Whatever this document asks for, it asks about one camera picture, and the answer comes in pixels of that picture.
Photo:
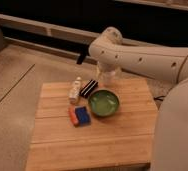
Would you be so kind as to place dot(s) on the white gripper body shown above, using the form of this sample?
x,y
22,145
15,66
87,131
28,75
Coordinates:
x,y
107,74

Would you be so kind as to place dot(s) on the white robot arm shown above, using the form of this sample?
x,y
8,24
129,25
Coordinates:
x,y
166,68

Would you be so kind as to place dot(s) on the green ceramic bowl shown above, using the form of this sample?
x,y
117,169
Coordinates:
x,y
103,103

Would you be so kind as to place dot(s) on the black striped box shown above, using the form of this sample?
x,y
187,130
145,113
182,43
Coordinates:
x,y
88,88

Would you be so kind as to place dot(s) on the black table leg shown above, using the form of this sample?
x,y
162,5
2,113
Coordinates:
x,y
82,57

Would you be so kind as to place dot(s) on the white plastic bottle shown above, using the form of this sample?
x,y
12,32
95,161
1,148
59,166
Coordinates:
x,y
75,90

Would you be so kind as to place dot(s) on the blue and orange sponge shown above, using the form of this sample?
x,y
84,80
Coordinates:
x,y
79,115

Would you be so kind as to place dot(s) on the wooden table board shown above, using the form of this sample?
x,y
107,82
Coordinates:
x,y
123,139

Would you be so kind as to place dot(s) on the white horizontal rail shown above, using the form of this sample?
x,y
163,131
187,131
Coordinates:
x,y
53,31

